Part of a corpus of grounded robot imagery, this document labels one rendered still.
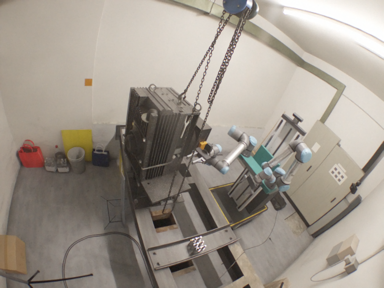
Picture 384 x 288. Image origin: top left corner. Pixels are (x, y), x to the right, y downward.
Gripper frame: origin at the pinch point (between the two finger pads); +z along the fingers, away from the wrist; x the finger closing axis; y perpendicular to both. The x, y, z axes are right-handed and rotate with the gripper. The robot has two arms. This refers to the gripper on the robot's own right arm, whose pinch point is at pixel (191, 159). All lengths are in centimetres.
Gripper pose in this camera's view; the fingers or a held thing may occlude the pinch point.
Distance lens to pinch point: 119.8
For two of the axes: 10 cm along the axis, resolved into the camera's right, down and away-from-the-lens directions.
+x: -6.4, -5.9, 4.9
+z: -7.2, 2.5, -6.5
